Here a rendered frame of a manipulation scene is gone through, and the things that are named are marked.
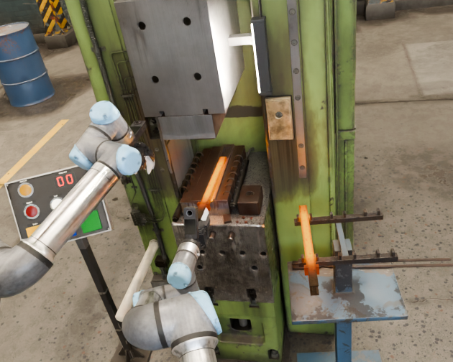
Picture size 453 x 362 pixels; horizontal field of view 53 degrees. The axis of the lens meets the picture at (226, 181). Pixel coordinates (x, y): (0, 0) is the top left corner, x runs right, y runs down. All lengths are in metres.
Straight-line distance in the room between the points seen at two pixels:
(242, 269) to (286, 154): 0.52
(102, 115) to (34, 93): 4.95
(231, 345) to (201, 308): 1.25
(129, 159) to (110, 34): 0.67
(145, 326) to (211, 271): 0.87
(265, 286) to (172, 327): 0.90
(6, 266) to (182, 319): 0.42
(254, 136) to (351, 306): 0.90
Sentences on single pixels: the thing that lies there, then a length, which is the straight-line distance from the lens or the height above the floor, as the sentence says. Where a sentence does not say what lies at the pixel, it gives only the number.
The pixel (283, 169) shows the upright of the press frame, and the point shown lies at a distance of 1.83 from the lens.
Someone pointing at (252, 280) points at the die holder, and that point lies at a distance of 1.98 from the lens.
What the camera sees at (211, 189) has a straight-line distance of 1.81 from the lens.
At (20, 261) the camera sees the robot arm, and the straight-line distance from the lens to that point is 1.14.
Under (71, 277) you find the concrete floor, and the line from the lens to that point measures 3.24.
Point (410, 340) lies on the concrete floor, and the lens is 2.57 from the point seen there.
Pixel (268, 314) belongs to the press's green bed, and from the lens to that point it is 2.14.
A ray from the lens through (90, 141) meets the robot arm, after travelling 1.30.
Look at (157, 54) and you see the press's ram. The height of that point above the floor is 1.59.
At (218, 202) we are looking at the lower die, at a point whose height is 0.98.
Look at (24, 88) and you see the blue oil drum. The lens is 6.23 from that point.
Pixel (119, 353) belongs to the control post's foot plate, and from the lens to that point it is 2.66.
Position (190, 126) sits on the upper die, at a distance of 1.64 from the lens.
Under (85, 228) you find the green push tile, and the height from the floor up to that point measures 0.99.
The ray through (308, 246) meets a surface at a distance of 1.57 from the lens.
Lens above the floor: 2.05
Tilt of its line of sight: 34 degrees down
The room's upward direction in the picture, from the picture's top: 10 degrees counter-clockwise
